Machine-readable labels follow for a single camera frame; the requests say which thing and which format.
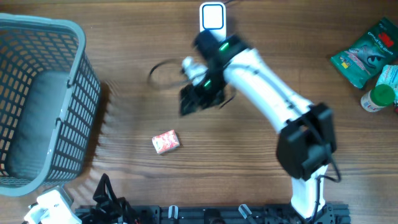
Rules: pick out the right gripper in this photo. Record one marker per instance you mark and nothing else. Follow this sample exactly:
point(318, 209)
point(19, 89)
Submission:
point(199, 93)

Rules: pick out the red white patterned box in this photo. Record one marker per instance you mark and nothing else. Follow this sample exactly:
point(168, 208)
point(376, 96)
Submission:
point(165, 142)

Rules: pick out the green 3M gloves package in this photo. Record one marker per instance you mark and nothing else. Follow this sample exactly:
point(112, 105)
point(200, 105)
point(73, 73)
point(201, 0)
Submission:
point(366, 58)

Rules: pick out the green lid jar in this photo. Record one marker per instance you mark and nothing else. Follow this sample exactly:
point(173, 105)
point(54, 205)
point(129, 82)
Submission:
point(378, 98)

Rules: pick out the white teal pouch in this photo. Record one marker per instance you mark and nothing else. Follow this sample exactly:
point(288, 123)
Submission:
point(389, 76)

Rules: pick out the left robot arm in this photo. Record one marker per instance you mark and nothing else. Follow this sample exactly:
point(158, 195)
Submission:
point(109, 206)

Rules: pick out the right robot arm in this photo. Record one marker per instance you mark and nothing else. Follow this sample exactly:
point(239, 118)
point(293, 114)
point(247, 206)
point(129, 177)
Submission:
point(306, 140)

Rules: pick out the white barcode scanner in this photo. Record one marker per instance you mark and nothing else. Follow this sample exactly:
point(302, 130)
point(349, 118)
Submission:
point(213, 18)

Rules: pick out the grey plastic shopping basket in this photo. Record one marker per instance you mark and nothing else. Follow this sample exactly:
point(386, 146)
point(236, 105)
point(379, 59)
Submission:
point(49, 99)

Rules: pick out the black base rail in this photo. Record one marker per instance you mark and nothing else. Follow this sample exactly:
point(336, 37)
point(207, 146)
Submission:
point(334, 213)

